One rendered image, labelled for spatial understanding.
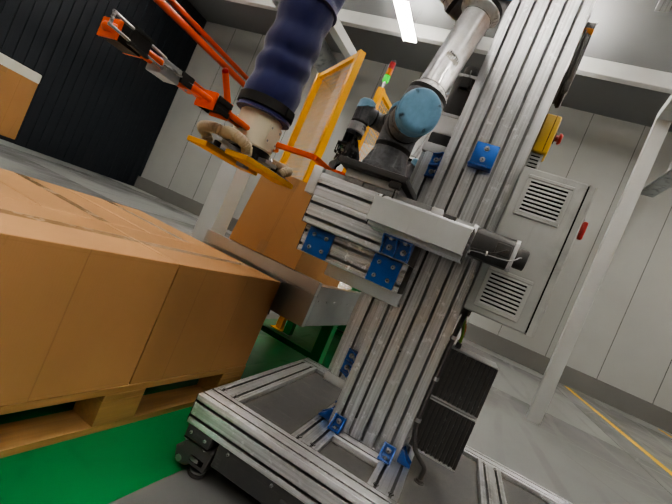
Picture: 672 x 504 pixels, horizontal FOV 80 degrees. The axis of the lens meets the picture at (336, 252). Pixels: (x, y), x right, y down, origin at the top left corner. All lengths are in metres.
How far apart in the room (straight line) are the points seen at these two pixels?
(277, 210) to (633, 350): 9.91
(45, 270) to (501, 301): 1.17
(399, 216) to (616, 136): 10.82
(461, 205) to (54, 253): 1.13
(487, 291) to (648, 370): 10.01
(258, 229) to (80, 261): 1.00
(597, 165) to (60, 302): 11.07
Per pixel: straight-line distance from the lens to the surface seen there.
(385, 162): 1.22
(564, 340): 4.42
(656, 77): 10.05
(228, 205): 3.08
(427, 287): 1.34
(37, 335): 1.16
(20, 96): 2.96
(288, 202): 1.92
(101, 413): 1.42
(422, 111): 1.14
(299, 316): 1.78
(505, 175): 1.39
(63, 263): 1.10
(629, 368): 11.10
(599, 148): 11.56
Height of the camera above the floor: 0.77
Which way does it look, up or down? level
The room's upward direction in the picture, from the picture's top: 23 degrees clockwise
